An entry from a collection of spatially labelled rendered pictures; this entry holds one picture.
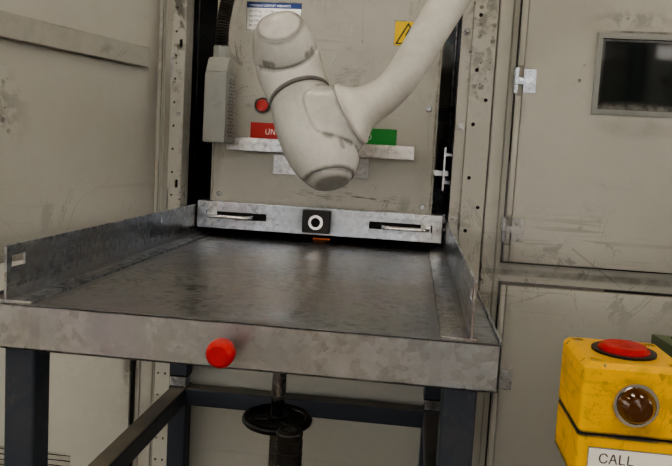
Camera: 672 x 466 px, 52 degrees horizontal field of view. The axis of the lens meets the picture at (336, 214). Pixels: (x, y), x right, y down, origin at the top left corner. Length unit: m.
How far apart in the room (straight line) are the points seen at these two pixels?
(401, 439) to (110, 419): 0.65
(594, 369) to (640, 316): 0.96
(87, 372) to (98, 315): 0.80
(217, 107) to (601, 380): 1.04
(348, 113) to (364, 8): 0.53
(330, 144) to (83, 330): 0.42
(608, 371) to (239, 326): 0.42
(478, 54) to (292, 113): 0.54
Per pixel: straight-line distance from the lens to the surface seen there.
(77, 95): 1.37
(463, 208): 1.45
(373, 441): 1.57
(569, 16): 1.48
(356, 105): 1.03
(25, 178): 1.29
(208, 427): 1.62
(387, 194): 1.49
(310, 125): 1.02
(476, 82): 1.45
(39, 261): 0.97
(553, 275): 1.49
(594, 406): 0.58
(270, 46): 1.08
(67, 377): 1.69
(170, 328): 0.84
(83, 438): 1.72
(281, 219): 1.51
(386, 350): 0.79
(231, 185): 1.54
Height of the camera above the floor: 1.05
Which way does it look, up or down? 5 degrees down
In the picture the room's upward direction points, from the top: 3 degrees clockwise
